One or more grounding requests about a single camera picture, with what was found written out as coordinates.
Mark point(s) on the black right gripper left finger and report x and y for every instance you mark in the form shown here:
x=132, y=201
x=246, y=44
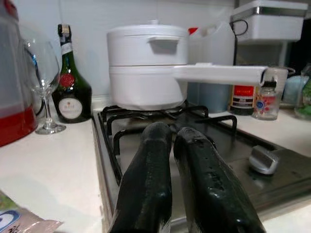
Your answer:
x=148, y=184

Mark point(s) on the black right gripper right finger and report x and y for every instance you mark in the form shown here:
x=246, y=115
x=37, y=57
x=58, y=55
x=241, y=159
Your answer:
x=211, y=189

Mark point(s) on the pink frozen food packet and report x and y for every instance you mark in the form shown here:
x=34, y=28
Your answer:
x=22, y=221

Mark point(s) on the steel gas hob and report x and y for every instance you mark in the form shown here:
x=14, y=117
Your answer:
x=243, y=150

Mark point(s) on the silver hob knob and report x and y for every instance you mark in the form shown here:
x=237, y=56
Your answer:
x=263, y=160

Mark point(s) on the dark sauce bottle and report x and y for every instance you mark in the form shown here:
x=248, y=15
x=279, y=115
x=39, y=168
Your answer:
x=243, y=102

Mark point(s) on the small glass spice jar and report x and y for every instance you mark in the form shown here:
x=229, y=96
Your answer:
x=264, y=104

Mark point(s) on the dark green liqueur bottle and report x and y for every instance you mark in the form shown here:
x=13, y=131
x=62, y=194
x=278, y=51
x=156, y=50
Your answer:
x=73, y=85

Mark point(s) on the green packet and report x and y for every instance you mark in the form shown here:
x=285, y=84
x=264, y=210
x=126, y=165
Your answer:
x=305, y=102

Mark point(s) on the teal round container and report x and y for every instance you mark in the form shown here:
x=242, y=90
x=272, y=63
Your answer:
x=294, y=89

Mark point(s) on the white mug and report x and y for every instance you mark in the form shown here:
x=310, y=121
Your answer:
x=279, y=74

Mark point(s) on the white plastic jug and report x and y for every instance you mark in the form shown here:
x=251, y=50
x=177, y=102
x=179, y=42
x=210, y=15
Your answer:
x=213, y=48

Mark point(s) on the clear wine glass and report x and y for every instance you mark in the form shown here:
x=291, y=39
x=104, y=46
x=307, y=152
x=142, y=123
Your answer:
x=46, y=72

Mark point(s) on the red coffee machine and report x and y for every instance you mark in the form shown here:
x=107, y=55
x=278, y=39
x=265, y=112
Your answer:
x=12, y=97

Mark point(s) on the white box appliance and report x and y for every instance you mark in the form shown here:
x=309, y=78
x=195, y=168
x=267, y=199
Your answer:
x=269, y=21

